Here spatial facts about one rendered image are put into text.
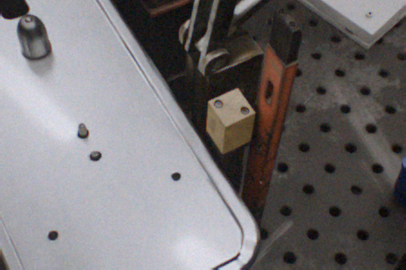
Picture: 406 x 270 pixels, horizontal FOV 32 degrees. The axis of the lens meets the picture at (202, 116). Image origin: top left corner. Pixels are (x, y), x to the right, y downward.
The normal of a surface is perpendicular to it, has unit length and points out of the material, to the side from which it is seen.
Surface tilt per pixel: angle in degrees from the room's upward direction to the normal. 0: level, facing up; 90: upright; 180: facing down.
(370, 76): 0
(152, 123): 0
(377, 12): 5
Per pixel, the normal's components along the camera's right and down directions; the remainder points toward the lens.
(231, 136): 0.49, 0.74
